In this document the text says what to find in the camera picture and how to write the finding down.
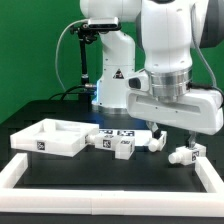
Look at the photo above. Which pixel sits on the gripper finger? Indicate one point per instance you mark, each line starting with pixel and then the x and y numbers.
pixel 154 129
pixel 192 139

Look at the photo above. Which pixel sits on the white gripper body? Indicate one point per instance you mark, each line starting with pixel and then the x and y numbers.
pixel 197 110

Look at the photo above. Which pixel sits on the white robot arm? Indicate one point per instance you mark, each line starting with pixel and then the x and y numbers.
pixel 147 61

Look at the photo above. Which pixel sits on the white tag sheet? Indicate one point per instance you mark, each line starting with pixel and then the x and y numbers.
pixel 141 136

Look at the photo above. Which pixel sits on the white U-shaped fence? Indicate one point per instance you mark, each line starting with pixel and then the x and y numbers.
pixel 96 202

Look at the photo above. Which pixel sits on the grey camera on stand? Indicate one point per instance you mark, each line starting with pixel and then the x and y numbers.
pixel 102 24

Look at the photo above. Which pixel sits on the black camera stand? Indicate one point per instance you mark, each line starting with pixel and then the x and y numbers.
pixel 86 37

